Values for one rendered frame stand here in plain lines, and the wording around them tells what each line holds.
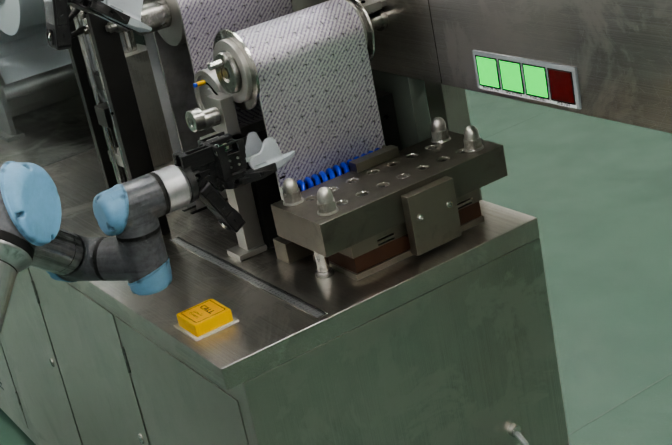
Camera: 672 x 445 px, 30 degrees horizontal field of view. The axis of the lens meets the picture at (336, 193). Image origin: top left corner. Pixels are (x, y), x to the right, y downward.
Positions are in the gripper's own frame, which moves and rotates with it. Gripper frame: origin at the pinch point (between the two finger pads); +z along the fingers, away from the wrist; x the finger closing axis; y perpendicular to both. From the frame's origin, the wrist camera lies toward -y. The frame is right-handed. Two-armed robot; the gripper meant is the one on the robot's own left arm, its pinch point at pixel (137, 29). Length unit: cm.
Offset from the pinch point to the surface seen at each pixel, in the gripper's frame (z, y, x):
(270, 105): 25.9, -2.5, -6.0
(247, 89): 21.0, -1.6, -4.8
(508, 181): 242, 24, 164
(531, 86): 49, 16, -41
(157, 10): 12.5, 6.9, 22.3
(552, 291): 201, -10, 82
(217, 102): 20.6, -5.3, 2.4
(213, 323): 24, -40, -19
